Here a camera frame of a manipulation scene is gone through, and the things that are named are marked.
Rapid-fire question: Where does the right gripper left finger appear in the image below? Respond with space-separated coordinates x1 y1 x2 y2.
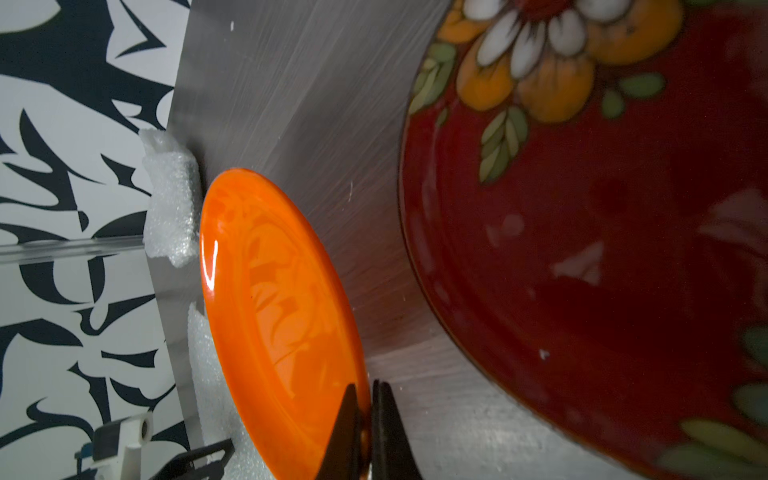
316 384 362 480

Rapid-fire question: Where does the red floral dinner plate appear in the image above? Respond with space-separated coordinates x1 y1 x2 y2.
399 1 767 479

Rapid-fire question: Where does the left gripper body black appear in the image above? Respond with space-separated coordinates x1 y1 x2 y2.
151 439 235 480

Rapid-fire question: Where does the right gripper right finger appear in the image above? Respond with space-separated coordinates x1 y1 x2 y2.
371 380 423 480

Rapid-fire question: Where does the orange bubble plate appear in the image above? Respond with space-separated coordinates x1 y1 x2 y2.
200 168 371 479

